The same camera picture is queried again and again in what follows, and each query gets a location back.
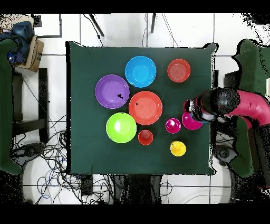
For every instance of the black tripod leg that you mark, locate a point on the black tripod leg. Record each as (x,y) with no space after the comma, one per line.
(96,25)
(153,23)

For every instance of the black power strip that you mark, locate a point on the black power strip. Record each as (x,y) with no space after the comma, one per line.
(86,185)

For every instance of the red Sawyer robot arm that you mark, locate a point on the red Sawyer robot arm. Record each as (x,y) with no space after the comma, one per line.
(249,105)

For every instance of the orange cup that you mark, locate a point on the orange cup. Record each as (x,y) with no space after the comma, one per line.
(145,137)

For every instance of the dark grey stand base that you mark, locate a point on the dark grey stand base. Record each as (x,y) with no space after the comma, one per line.
(27,151)
(223,154)

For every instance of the green bowl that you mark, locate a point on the green bowl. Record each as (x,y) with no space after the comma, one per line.
(123,133)

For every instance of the large orange bowl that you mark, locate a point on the large orange bowl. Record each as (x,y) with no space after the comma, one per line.
(145,109)

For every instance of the dark green tablecloth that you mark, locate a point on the dark green tablecloth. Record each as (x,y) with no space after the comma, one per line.
(88,63)

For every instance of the white board black frame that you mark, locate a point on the white board black frame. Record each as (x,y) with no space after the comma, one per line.
(48,25)

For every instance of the purple bowl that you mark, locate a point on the purple bowl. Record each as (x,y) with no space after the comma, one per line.
(107,88)

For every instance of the small orange bowl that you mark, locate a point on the small orange bowl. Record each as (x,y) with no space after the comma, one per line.
(178,70)

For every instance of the pink bowl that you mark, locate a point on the pink bowl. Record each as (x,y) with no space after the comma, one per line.
(187,123)

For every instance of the yellow cup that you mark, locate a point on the yellow cup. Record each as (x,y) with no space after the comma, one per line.
(179,151)

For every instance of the green covered side table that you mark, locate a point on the green covered side table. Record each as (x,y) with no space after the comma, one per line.
(5,105)
(253,63)

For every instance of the black chair frame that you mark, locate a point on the black chair frame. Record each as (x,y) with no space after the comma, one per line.
(43,95)
(230,80)

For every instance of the blue cloth bundle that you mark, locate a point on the blue cloth bundle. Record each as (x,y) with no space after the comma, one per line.
(21,36)

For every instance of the pink cup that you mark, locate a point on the pink cup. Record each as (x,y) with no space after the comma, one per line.
(174,129)

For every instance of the small blue bowl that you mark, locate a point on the small blue bowl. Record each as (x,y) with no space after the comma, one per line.
(193,117)

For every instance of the large blue bowl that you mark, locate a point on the large blue bowl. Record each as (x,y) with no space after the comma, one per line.
(140,71)

